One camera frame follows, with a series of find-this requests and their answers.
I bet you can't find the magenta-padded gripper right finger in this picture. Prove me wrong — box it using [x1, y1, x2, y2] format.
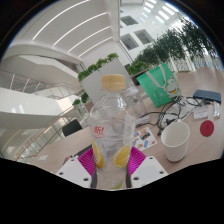
[125, 146, 169, 190]

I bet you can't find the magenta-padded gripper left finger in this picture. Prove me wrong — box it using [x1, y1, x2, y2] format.
[55, 147, 98, 190]

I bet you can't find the clear lemon drink bottle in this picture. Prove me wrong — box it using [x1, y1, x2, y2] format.
[89, 74, 137, 190]

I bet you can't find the colourful sticker sheet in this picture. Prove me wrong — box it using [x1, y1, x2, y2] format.
[132, 127, 158, 152]

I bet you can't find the white paper cup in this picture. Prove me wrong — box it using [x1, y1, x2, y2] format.
[160, 121, 191, 163]

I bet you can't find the black chair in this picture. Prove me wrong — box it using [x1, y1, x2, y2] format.
[62, 118, 84, 138]

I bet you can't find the clear bottle with white cap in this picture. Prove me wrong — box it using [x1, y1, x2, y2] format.
[123, 85, 148, 118]

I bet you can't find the small potted green plant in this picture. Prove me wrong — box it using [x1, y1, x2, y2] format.
[72, 92, 91, 108]

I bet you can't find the flat round red coaster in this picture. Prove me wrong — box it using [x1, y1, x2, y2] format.
[199, 119, 215, 137]

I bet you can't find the green tote bag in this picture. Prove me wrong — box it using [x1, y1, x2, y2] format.
[136, 62, 183, 108]

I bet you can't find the white cabinet with plants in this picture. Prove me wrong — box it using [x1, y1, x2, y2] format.
[77, 52, 133, 105]

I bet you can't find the dark blue keyboard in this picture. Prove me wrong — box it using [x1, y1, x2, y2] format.
[192, 89, 222, 104]

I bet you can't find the row of green plants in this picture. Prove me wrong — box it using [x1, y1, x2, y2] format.
[126, 16, 218, 76]

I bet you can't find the black cable bundle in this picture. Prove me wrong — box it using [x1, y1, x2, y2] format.
[139, 95, 201, 136]

